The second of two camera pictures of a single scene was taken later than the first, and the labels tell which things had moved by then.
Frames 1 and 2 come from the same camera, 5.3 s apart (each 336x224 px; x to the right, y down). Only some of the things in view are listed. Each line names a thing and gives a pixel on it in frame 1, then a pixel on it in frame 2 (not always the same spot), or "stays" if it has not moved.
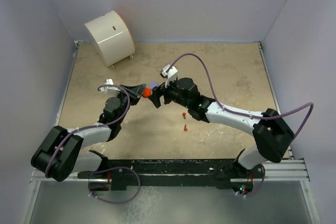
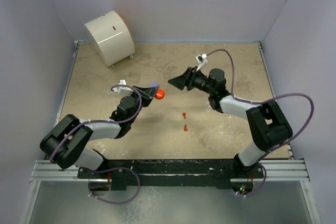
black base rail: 128,174 stays
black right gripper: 157,93 -> 186,80
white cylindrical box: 112,37 stays
